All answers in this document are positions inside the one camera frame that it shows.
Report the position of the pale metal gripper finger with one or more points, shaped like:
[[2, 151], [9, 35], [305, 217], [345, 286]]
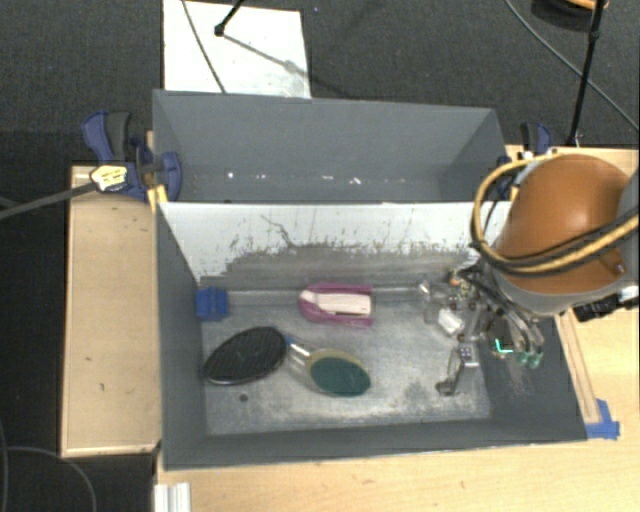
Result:
[[467, 356], [450, 321]]

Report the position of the purple and white stapler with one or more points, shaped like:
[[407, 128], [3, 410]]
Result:
[[335, 305]]

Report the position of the green oval disc tan rim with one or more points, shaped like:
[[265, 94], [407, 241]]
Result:
[[340, 376]]

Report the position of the grey metal bin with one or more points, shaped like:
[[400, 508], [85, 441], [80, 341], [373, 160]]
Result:
[[350, 400]]

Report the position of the black oval mesh disc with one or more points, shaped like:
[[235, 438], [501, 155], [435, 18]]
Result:
[[245, 356]]

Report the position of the blue block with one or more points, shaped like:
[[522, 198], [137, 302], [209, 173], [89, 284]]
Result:
[[212, 303]]

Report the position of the pale wood board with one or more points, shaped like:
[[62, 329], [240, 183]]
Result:
[[110, 320]]

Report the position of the black cylinder on white bracket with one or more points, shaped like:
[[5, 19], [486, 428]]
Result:
[[597, 307]]

